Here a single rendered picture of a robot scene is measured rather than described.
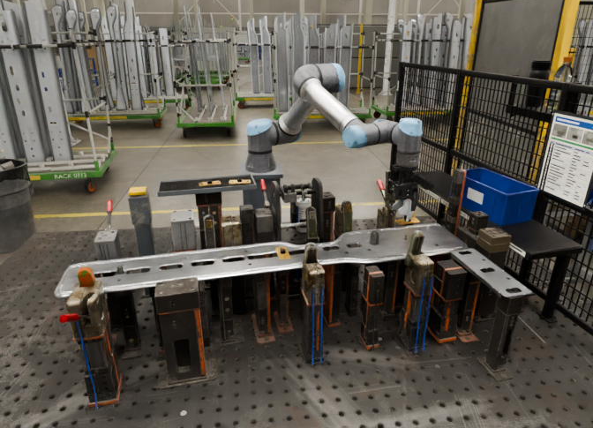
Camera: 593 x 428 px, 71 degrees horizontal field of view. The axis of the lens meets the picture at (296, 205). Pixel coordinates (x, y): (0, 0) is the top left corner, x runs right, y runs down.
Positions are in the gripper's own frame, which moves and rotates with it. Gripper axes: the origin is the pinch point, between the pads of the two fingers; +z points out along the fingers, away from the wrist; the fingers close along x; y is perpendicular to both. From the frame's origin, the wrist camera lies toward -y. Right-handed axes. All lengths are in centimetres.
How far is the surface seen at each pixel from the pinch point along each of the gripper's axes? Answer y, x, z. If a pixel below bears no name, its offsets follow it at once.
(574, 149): -55, 11, -23
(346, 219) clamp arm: 18.4, -14.2, 5.0
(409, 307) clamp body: 7.9, 20.6, 23.8
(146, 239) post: 95, -31, 11
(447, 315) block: -5.9, 22.4, 28.4
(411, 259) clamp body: 8.4, 19.5, 5.8
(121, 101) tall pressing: 209, -768, 58
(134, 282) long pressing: 95, 7, 7
